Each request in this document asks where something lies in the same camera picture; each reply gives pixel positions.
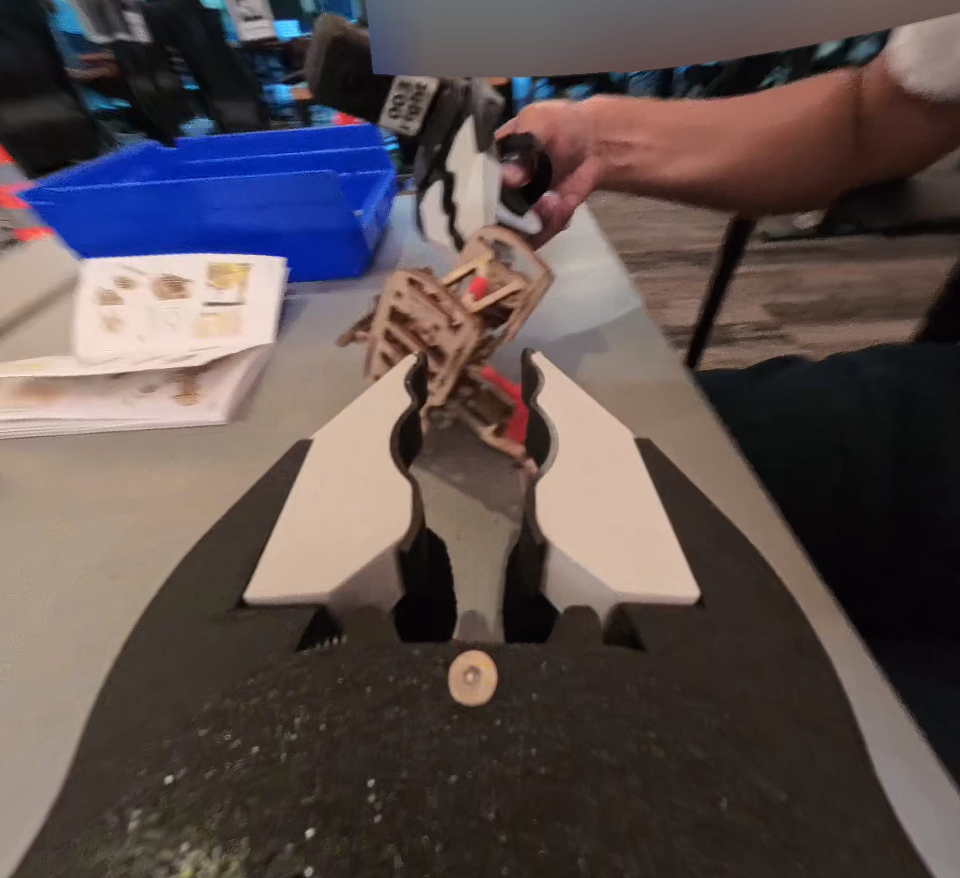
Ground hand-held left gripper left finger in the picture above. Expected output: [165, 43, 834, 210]
[243, 353, 429, 609]

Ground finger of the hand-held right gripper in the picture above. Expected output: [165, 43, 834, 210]
[414, 172, 459, 243]
[448, 122, 505, 253]

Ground black floor stand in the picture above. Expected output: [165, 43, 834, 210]
[684, 214, 759, 371]

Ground person's white shirt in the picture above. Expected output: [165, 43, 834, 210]
[881, 12, 960, 103]

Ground person's right forearm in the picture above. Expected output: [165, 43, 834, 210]
[596, 64, 912, 215]

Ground wooden model airplane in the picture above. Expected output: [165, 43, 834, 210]
[336, 224, 556, 470]

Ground white instruction booklet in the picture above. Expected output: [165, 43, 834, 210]
[0, 253, 290, 440]

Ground blue plastic bin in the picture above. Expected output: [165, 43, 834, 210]
[18, 122, 399, 284]

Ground person's dark trousers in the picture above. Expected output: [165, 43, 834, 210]
[693, 338, 960, 782]

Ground grey desk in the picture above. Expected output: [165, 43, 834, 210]
[0, 196, 960, 878]

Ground person's right hand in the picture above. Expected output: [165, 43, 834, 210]
[495, 98, 603, 249]

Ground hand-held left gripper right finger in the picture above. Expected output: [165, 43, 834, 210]
[521, 349, 702, 609]

